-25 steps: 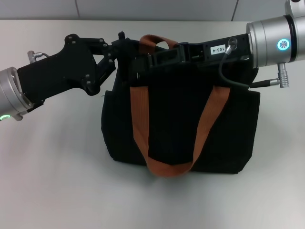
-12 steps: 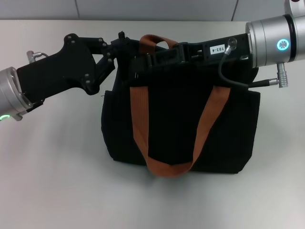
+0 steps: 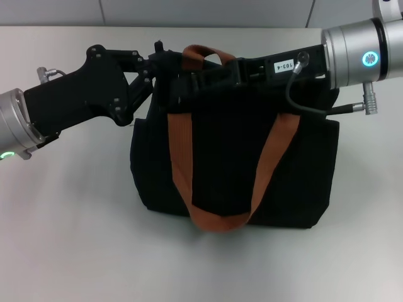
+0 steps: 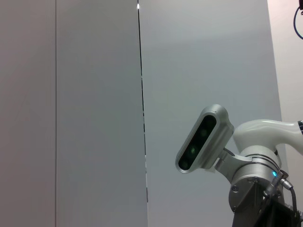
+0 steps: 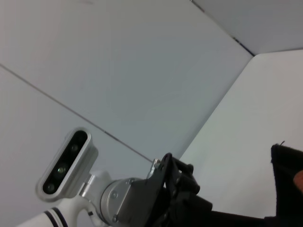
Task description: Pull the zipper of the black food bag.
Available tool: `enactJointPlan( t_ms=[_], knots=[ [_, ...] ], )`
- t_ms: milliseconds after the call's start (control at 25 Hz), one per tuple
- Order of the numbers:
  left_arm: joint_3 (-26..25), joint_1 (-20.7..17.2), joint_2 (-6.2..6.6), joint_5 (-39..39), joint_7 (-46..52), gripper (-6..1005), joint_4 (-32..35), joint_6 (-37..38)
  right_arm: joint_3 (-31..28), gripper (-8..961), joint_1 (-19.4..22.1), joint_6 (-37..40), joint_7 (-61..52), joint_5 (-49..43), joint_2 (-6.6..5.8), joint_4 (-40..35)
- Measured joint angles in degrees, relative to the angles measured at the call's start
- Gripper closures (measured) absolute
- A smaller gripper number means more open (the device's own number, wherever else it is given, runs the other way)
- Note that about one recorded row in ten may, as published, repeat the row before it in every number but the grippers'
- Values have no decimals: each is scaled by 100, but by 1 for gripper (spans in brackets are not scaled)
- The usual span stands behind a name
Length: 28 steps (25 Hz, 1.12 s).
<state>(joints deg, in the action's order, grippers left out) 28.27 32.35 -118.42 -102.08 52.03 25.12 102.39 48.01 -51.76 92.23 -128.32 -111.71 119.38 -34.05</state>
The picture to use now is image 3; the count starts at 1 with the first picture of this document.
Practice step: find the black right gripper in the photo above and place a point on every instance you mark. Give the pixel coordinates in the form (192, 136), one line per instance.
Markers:
(261, 69)

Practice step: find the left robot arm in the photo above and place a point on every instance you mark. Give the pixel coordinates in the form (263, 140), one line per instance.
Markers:
(14, 122)

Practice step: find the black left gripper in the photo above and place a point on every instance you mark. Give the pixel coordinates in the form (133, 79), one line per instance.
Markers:
(78, 97)

